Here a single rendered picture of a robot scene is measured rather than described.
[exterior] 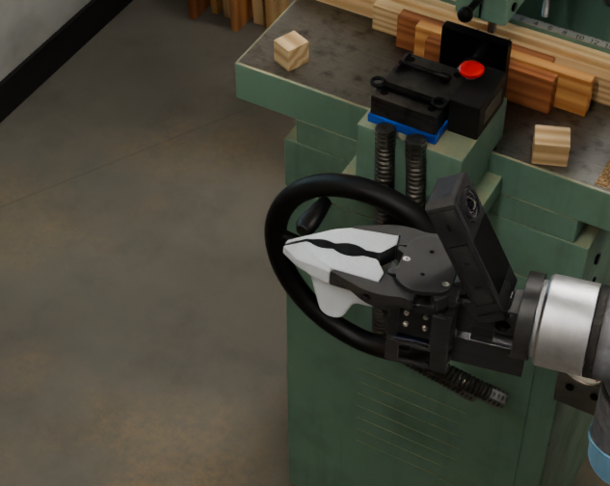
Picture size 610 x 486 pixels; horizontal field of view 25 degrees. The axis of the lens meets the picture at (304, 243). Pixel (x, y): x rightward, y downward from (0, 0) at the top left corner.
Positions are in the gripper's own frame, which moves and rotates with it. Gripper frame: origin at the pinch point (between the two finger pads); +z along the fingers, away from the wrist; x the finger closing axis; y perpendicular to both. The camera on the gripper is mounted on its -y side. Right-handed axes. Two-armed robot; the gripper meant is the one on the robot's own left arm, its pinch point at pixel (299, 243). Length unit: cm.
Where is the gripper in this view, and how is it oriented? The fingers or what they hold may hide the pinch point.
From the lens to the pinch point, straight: 114.9
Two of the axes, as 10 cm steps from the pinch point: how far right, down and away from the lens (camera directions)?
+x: 3.1, -5.9, 7.5
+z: -9.5, -2.1, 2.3
